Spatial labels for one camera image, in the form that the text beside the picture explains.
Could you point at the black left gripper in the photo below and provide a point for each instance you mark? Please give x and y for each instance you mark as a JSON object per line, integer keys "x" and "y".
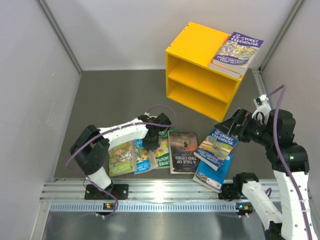
{"x": 152, "y": 146}

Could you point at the orange 78-storey book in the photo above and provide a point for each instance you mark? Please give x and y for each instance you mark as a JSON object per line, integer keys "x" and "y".
{"x": 227, "y": 69}

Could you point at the dark green treehouse book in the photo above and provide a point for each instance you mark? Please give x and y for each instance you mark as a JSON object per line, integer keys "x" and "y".
{"x": 162, "y": 153}

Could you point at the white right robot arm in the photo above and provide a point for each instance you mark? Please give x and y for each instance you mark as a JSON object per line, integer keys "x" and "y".
{"x": 274, "y": 130}

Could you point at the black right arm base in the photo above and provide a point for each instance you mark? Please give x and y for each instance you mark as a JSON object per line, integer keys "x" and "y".
{"x": 230, "y": 192}

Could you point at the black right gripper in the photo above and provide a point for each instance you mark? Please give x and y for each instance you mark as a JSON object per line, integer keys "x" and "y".
{"x": 243, "y": 117}

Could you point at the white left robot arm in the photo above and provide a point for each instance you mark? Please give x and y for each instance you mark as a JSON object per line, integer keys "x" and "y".
{"x": 91, "y": 149}

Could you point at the dark Tale of Two Cities book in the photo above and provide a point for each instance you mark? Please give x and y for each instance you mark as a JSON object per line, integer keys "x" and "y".
{"x": 182, "y": 146}

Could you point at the light blue back-cover book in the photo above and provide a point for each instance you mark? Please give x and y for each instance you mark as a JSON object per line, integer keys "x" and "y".
{"x": 210, "y": 178}

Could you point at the yellow wooden shelf cabinet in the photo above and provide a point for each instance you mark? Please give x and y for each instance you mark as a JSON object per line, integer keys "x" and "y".
{"x": 189, "y": 79}

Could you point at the light green 65-storey book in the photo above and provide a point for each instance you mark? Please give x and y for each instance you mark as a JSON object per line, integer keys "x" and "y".
{"x": 121, "y": 160}

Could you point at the purple 52-storey book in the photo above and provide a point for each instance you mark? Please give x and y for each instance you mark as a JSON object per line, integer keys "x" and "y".
{"x": 238, "y": 50}

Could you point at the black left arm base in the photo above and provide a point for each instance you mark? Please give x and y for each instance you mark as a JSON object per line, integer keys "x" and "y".
{"x": 119, "y": 191}

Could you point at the aluminium mounting rail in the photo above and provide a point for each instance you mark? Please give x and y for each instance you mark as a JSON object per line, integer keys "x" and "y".
{"x": 142, "y": 195}

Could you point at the blue 39-storey book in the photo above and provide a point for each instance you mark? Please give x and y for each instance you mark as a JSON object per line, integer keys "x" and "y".
{"x": 215, "y": 148}

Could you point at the blue 26-storey book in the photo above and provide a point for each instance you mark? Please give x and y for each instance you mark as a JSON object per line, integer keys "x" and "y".
{"x": 145, "y": 159}

